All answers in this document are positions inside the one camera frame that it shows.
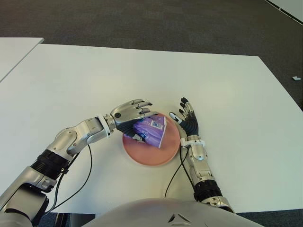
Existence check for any silver robot torso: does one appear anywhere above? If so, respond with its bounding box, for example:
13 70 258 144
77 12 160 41
81 198 240 227

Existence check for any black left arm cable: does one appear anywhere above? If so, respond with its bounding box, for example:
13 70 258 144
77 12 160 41
46 144 93 215

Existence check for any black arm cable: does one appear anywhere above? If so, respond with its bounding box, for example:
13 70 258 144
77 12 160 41
164 146 196 198
46 144 93 215

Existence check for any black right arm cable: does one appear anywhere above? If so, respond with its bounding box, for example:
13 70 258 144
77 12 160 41
164 146 196 198

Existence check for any pink round plate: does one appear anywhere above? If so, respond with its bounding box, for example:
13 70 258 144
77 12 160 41
122 111 180 168

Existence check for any purple tissue paper pack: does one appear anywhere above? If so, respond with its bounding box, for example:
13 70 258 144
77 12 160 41
132 115 168 148

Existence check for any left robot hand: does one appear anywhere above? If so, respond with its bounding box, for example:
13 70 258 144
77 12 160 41
110 99 159 144

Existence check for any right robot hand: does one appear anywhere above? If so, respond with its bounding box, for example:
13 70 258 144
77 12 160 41
168 96 200 140

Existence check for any white side table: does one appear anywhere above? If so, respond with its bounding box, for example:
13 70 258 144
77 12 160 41
0 37 45 83

